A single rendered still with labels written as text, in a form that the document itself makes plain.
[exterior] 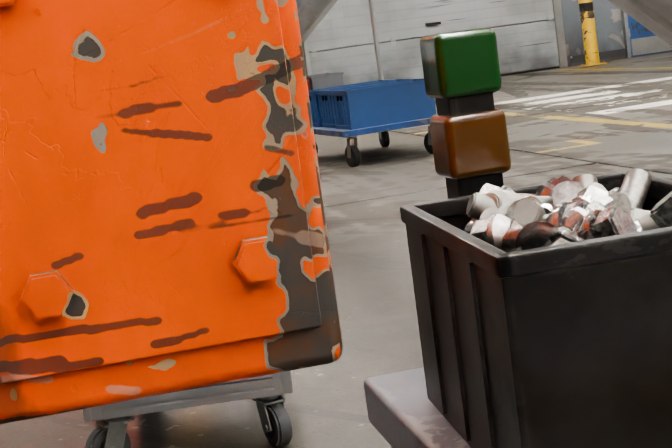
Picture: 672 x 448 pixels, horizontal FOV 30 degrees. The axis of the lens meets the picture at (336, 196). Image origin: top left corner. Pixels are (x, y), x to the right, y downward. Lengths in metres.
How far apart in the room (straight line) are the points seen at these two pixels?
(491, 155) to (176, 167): 0.28
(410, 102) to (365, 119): 0.27
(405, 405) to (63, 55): 0.32
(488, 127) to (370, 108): 5.79
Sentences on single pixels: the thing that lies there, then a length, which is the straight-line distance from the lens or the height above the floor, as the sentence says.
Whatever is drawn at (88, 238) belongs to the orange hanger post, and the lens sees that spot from 0.54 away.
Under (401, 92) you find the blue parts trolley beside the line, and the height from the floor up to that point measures 0.35.
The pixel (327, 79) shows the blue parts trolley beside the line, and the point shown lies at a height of 0.36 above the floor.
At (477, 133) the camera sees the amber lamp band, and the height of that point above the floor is 0.60.
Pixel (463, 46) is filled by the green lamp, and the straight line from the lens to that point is 0.77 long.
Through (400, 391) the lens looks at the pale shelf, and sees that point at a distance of 0.77.
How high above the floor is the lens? 0.66
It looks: 7 degrees down
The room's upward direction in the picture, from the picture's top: 8 degrees counter-clockwise
